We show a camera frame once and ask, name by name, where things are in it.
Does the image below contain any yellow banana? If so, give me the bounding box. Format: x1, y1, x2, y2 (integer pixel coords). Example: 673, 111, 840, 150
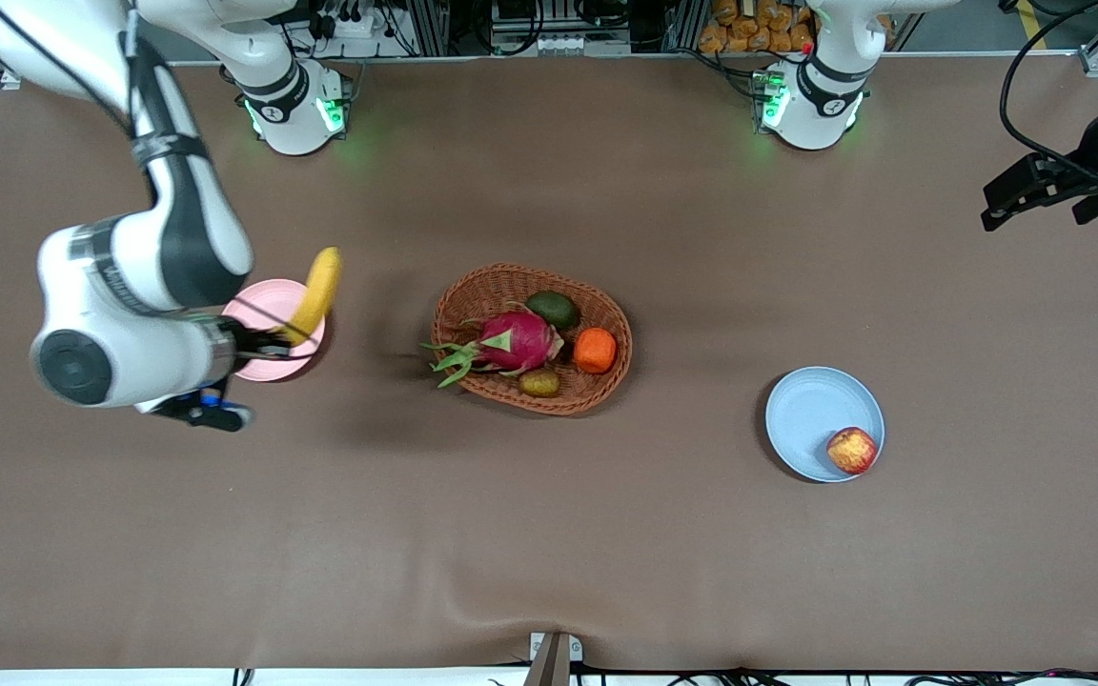
274, 247, 343, 349

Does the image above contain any red yellow apple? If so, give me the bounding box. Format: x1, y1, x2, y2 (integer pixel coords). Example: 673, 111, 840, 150
826, 427, 879, 475

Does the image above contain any pink plate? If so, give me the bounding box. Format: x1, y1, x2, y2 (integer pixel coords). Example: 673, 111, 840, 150
221, 278, 327, 383

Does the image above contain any brown wicker basket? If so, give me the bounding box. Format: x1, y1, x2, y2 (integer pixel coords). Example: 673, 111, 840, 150
431, 263, 634, 416

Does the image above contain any pink dragon fruit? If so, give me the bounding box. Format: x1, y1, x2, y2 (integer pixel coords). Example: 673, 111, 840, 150
422, 303, 566, 390

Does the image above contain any green avocado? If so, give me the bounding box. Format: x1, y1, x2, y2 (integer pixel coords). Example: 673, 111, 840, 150
524, 291, 580, 333

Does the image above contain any blue plate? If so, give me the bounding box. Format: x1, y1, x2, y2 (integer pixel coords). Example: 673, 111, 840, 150
764, 366, 886, 483

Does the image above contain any orange fruit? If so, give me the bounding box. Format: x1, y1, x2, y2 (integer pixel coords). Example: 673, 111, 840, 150
573, 327, 619, 374

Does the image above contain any bag of orange snacks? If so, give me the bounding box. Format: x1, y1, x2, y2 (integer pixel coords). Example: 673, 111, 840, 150
699, 0, 817, 54

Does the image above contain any brown table cloth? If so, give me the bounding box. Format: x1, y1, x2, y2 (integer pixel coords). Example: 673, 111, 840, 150
0, 52, 1098, 673

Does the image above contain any white power strip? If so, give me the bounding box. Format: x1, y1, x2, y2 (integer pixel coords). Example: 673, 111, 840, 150
315, 8, 399, 41

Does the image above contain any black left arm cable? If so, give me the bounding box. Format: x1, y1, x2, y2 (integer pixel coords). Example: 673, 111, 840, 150
998, 0, 1098, 182

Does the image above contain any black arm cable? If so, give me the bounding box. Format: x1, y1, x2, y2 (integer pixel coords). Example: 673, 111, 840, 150
0, 0, 145, 144
998, 0, 1098, 182

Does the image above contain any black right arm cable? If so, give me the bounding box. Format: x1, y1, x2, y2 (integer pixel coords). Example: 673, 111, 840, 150
0, 0, 145, 144

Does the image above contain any grey metal bracket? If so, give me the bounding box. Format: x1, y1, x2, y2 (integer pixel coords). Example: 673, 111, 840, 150
522, 631, 584, 686

